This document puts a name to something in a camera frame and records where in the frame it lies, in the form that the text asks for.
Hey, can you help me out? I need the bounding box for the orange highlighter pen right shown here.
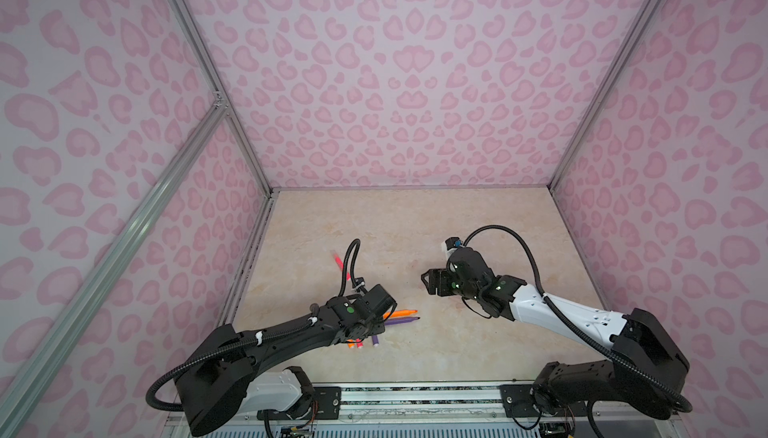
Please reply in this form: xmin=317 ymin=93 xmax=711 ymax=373
xmin=385 ymin=310 xmax=418 ymax=321

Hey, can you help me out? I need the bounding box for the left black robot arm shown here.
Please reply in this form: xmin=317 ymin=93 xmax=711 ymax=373
xmin=173 ymin=285 xmax=396 ymax=437

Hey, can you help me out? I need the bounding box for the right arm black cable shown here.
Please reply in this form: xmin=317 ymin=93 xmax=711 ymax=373
xmin=461 ymin=224 xmax=694 ymax=414

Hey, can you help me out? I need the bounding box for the diagonal aluminium frame bar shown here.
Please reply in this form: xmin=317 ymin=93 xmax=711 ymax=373
xmin=1 ymin=104 xmax=228 ymax=437

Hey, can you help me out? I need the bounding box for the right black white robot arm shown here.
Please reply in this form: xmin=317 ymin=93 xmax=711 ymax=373
xmin=421 ymin=247 xmax=693 ymax=420

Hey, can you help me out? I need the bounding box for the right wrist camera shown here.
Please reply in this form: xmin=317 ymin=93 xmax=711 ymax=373
xmin=442 ymin=237 xmax=464 ymax=256

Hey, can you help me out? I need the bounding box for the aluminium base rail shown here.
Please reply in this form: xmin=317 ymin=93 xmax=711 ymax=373
xmin=160 ymin=381 xmax=691 ymax=438

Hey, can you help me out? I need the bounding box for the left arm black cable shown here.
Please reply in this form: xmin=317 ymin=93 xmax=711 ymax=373
xmin=145 ymin=238 xmax=365 ymax=413

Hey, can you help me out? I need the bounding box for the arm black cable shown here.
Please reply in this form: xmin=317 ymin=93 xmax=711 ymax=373
xmin=145 ymin=238 xmax=365 ymax=413
xmin=461 ymin=224 xmax=694 ymax=414

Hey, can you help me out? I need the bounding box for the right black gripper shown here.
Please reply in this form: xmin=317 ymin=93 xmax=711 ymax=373
xmin=417 ymin=268 xmax=481 ymax=301

